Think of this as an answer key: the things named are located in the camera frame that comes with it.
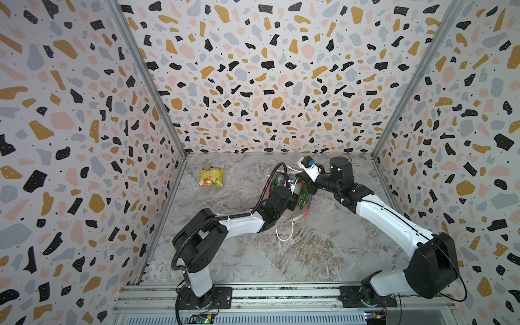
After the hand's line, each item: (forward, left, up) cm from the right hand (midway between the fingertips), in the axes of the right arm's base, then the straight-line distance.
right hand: (299, 173), depth 79 cm
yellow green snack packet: (+15, +43, -21) cm, 50 cm away
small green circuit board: (-45, +34, -27) cm, 63 cm away
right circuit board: (-43, -27, -28) cm, 58 cm away
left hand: (0, 0, -10) cm, 10 cm away
